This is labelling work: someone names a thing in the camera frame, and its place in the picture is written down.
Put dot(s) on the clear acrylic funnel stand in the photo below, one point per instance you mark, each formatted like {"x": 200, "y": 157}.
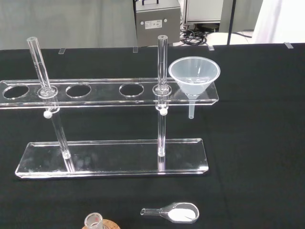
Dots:
{"x": 119, "y": 157}

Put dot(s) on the glass weighing funnel with powder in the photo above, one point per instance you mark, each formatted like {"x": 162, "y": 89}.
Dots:
{"x": 181, "y": 213}

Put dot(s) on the clear cloth clip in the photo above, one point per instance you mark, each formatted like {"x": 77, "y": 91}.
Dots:
{"x": 288, "y": 45}
{"x": 135, "y": 49}
{"x": 211, "y": 48}
{"x": 61, "y": 51}

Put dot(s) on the grey metal box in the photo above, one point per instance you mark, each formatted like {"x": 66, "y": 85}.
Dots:
{"x": 157, "y": 31}

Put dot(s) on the black bench cloth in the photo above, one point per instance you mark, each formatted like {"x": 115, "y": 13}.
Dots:
{"x": 250, "y": 143}

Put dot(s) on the grey cabinet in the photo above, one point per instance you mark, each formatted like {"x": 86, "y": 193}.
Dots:
{"x": 205, "y": 9}

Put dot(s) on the black upright pole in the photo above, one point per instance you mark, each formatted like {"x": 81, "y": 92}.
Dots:
{"x": 231, "y": 23}

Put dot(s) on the round-bottom glass flask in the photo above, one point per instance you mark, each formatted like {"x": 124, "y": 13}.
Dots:
{"x": 93, "y": 221}

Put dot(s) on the white curtain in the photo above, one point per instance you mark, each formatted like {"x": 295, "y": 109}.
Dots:
{"x": 278, "y": 21}

